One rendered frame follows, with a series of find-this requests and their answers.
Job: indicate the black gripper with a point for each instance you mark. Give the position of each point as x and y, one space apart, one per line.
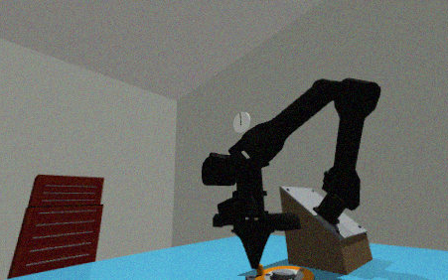
254 233

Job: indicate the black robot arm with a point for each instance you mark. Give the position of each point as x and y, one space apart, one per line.
354 100

